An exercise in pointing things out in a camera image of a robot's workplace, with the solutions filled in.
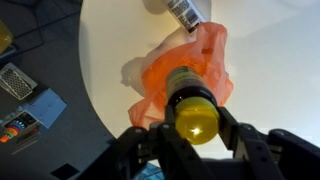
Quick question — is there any orange plastic bag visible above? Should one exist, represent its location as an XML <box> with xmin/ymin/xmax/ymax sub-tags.
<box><xmin>128</xmin><ymin>21</ymin><xmax>234</xmax><ymax>129</ymax></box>

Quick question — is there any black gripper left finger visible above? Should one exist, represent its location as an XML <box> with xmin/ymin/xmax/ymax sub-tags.
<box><xmin>79</xmin><ymin>104</ymin><xmax>208</xmax><ymax>180</ymax></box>

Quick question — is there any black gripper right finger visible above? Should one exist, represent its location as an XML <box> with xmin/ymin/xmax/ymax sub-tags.
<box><xmin>218</xmin><ymin>106</ymin><xmax>320</xmax><ymax>180</ymax></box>

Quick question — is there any brown medicine bottle yellow lid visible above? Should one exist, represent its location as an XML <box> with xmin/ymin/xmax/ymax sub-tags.
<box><xmin>165</xmin><ymin>65</ymin><xmax>221</xmax><ymax>146</ymax></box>

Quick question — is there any white tube with barcode label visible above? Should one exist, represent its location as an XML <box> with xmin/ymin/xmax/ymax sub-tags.
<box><xmin>162</xmin><ymin>0</ymin><xmax>207</xmax><ymax>34</ymax></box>

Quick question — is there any colourful printed box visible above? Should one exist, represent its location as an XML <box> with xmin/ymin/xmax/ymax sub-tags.
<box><xmin>0</xmin><ymin>110</ymin><xmax>42</xmax><ymax>144</ymax></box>

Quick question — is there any dark square floor pad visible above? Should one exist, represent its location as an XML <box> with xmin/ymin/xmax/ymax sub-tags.
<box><xmin>50</xmin><ymin>163</ymin><xmax>81</xmax><ymax>180</ymax></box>

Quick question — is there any yellow translucent object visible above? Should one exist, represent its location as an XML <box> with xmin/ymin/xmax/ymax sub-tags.
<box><xmin>0</xmin><ymin>19</ymin><xmax>14</xmax><ymax>54</ymax></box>

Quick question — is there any grey-blue cardboard box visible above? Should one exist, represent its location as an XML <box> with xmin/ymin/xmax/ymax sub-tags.
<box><xmin>19</xmin><ymin>88</ymin><xmax>68</xmax><ymax>129</ymax></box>

